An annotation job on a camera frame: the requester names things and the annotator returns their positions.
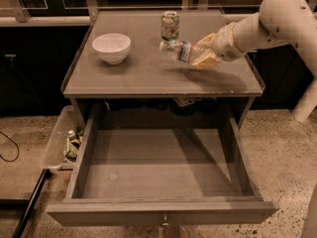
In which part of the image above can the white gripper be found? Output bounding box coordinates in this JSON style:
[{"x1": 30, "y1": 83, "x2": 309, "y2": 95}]
[{"x1": 192, "y1": 22, "x2": 245, "y2": 70}]

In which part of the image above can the clear plastic water bottle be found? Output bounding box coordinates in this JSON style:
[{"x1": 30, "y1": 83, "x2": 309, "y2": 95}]
[{"x1": 159, "y1": 40, "x2": 208, "y2": 64}]

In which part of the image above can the grey wooden cabinet counter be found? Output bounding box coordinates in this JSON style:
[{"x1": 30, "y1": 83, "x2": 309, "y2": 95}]
[{"x1": 60, "y1": 9, "x2": 266, "y2": 131}]

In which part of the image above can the green white soda can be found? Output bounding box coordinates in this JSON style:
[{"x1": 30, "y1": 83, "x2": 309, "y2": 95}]
[{"x1": 160, "y1": 11, "x2": 179, "y2": 42}]

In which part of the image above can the metal drawer knob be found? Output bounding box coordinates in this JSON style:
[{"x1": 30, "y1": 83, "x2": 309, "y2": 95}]
[{"x1": 160, "y1": 216, "x2": 169, "y2": 228}]

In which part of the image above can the clear plastic storage bin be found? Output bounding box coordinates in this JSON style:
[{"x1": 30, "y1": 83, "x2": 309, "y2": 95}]
[{"x1": 42, "y1": 105, "x2": 84, "y2": 173}]

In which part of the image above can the black cable on floor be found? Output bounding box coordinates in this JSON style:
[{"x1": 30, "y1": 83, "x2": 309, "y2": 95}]
[{"x1": 0, "y1": 131, "x2": 21, "y2": 163}]

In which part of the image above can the small bottle in bin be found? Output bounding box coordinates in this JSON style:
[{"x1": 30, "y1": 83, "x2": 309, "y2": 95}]
[{"x1": 66, "y1": 130, "x2": 76, "y2": 140}]

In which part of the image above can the grey open top drawer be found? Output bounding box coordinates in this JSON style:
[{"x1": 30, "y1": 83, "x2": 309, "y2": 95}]
[{"x1": 47, "y1": 119, "x2": 279, "y2": 226}]

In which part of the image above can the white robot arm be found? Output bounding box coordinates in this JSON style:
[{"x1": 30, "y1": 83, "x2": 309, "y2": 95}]
[{"x1": 201, "y1": 0, "x2": 317, "y2": 238}]

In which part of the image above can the black floor rail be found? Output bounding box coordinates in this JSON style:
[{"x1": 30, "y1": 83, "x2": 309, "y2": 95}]
[{"x1": 0, "y1": 169, "x2": 52, "y2": 238}]

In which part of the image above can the white ceramic bowl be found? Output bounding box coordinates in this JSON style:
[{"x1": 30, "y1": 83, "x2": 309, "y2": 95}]
[{"x1": 92, "y1": 33, "x2": 131, "y2": 64}]

